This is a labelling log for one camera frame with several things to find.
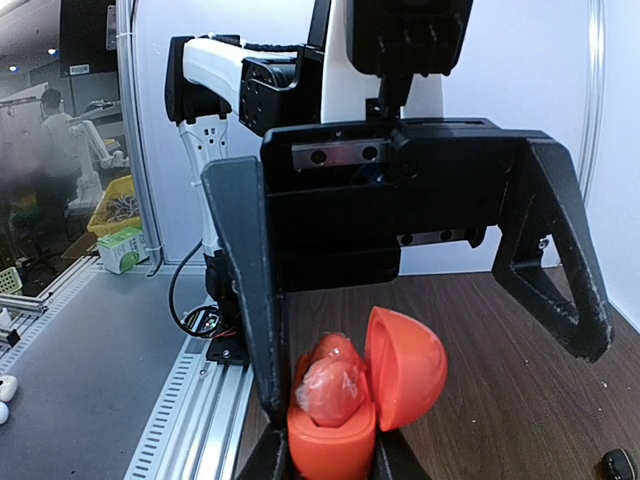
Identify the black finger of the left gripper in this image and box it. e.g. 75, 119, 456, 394
492, 137, 613, 363

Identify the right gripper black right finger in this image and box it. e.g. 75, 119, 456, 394
372, 429, 431, 480

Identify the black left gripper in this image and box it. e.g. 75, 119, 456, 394
201, 121, 515, 428

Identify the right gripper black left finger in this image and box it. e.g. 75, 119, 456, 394
236, 427, 293, 480

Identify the red round charging case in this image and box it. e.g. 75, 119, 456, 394
287, 307, 448, 479

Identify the orange earbud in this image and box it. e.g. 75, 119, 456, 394
311, 332, 362, 365
295, 356, 365, 428

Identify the black charging case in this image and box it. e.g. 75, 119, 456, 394
600, 448, 639, 480

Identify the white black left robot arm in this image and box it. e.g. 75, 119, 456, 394
165, 25, 614, 425

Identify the yellow bin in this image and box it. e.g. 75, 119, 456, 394
87, 175, 142, 238

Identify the green white carton box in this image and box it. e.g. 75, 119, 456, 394
97, 226, 149, 275

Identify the background seated person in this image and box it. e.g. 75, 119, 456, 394
39, 88, 81, 194

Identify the aluminium front rail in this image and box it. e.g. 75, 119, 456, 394
124, 337, 253, 479

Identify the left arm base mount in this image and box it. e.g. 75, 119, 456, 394
180, 305, 250, 367

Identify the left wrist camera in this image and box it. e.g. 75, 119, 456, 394
320, 1, 473, 123

